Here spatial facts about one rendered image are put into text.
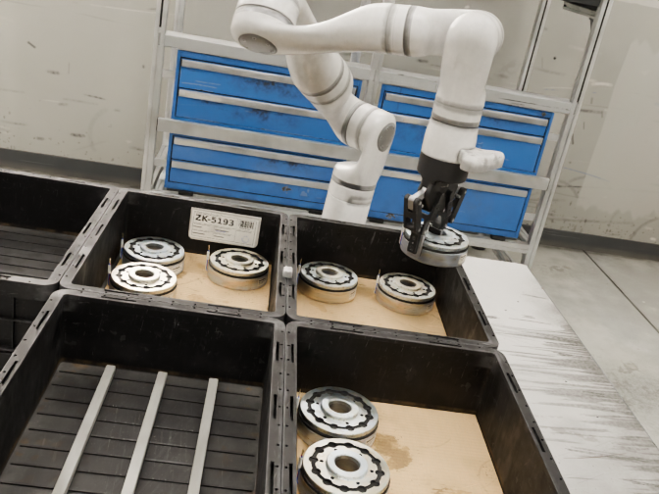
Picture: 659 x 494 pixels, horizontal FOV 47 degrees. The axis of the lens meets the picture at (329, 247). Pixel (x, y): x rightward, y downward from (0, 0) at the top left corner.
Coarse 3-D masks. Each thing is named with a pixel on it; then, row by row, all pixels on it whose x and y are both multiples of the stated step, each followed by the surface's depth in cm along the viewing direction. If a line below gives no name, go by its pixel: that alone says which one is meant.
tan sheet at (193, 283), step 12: (120, 264) 130; (192, 264) 135; (204, 264) 136; (180, 276) 130; (192, 276) 131; (204, 276) 131; (108, 288) 122; (180, 288) 126; (192, 288) 127; (204, 288) 127; (216, 288) 128; (264, 288) 131; (192, 300) 123; (204, 300) 124; (216, 300) 124; (228, 300) 125; (240, 300) 126; (252, 300) 127; (264, 300) 127
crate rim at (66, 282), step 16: (128, 192) 134; (144, 192) 135; (112, 208) 126; (224, 208) 136; (240, 208) 136; (256, 208) 138; (96, 240) 114; (80, 256) 108; (64, 288) 99; (80, 288) 100; (96, 288) 100; (192, 304) 101; (208, 304) 102
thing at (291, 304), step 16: (288, 224) 133; (336, 224) 138; (352, 224) 139; (288, 240) 127; (288, 256) 121; (464, 272) 127; (288, 288) 110; (464, 288) 122; (288, 304) 106; (480, 304) 117; (288, 320) 103; (304, 320) 103; (320, 320) 103; (480, 320) 112; (416, 336) 104; (432, 336) 105; (448, 336) 106
